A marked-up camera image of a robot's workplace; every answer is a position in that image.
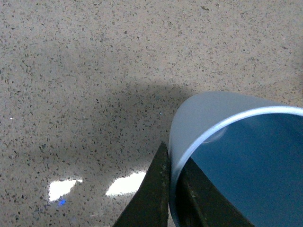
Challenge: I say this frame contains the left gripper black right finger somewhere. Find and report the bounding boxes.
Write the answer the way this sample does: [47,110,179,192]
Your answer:
[176,158,254,227]

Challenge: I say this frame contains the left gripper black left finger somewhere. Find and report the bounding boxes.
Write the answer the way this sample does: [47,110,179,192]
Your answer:
[114,142,170,227]

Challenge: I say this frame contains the blue cup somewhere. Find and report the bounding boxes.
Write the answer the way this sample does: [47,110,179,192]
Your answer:
[169,91,303,227]

